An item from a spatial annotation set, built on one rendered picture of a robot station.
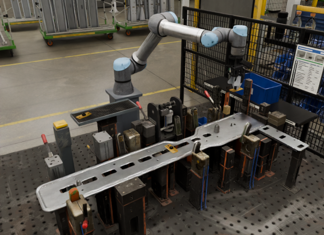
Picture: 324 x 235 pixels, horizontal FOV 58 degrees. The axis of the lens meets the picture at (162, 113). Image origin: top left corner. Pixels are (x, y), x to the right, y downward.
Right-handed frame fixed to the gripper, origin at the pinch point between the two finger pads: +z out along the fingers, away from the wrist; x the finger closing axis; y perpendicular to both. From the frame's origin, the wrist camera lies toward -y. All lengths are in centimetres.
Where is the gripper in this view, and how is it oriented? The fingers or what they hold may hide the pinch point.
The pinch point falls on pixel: (236, 86)
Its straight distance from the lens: 180.4
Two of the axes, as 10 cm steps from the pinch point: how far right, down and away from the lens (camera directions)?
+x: 5.4, 3.8, -7.5
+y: -8.4, 2.6, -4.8
